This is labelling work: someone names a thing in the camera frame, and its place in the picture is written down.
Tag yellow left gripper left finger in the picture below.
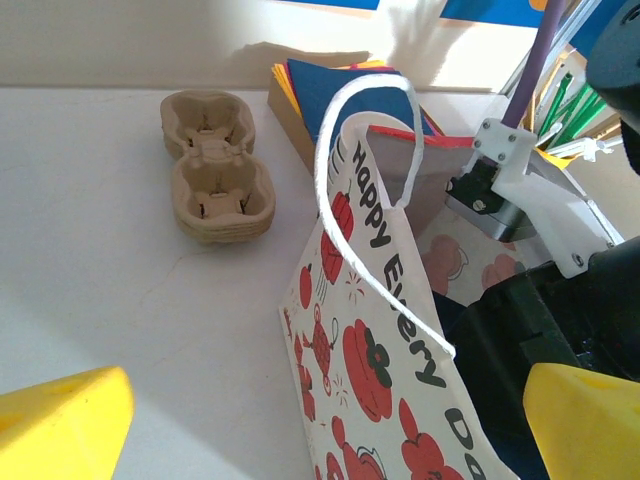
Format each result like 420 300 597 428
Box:
0 366 136 480

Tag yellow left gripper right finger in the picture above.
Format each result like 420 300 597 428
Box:
522 362 640 480

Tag red white paper gift bag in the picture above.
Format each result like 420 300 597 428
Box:
277 73 531 480

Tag yellow straw holder cup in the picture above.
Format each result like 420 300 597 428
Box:
537 147 571 171

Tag white paper wrapped straw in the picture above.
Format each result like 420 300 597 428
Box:
544 137 616 164

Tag bunch of wrapped straws and chopsticks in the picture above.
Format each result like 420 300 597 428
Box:
542 84 609 149

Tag green paper wrapped straw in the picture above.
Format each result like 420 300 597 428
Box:
539 72 576 134

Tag stack of pulp cup carriers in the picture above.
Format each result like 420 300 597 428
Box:
159 88 277 245

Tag blue napkin stack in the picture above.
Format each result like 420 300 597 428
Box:
287 58 446 146

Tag yellow napkin stack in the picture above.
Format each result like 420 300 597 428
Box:
271 60 301 114

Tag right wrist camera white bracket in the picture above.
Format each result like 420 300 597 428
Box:
444 117 624 279

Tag aluminium frame post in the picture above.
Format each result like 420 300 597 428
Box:
499 0 599 99

